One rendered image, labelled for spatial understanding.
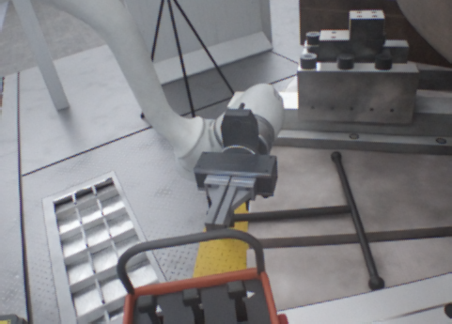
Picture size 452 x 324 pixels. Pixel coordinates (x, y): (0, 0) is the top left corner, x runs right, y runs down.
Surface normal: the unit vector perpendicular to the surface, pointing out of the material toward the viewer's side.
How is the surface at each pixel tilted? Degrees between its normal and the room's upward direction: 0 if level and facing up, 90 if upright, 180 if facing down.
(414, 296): 0
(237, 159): 0
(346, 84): 90
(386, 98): 90
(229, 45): 37
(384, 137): 0
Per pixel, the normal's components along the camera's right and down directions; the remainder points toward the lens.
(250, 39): 0.18, -0.36
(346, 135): -0.13, -0.81
